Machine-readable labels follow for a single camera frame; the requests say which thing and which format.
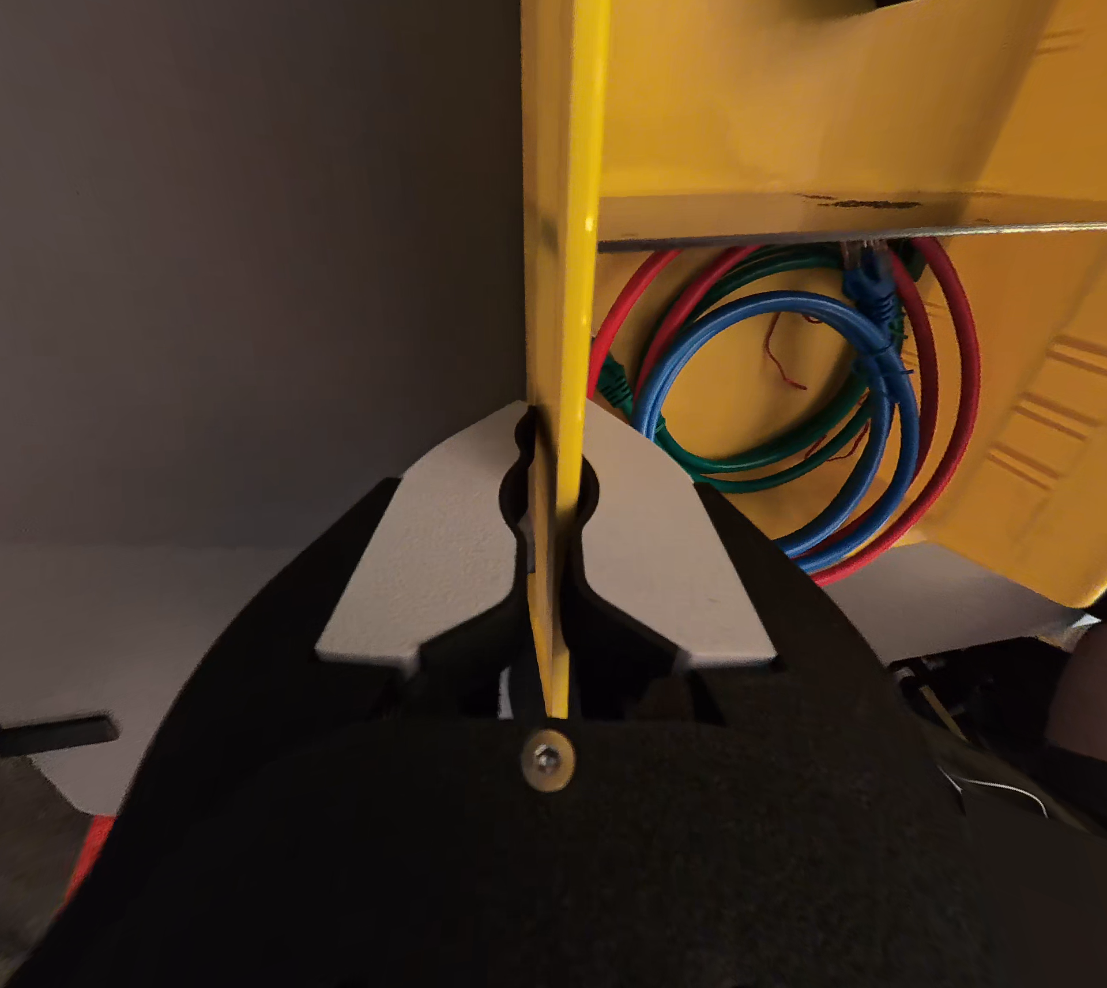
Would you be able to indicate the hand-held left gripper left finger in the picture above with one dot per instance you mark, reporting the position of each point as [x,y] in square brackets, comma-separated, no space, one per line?
[415,573]

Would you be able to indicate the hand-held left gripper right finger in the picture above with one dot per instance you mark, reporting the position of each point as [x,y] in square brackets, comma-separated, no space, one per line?
[684,573]

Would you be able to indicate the yellow plastic bin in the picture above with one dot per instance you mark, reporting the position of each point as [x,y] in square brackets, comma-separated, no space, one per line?
[727,54]

